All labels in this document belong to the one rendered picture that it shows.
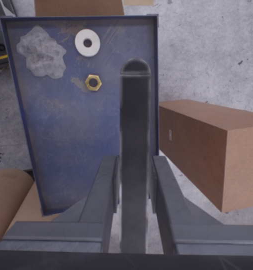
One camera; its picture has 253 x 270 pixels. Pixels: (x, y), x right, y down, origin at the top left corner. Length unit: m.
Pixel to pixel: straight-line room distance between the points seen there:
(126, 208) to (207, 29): 1.71
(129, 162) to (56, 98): 0.52
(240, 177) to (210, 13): 1.32
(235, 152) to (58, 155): 0.65
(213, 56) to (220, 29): 0.20
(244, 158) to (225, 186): 0.14
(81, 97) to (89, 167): 0.25
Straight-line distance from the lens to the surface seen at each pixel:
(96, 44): 0.62
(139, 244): 0.20
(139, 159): 0.15
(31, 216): 0.95
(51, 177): 0.73
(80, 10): 0.76
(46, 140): 0.68
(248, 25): 2.02
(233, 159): 0.84
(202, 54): 1.76
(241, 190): 0.94
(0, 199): 1.24
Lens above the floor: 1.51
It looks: 71 degrees down
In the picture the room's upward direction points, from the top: 148 degrees clockwise
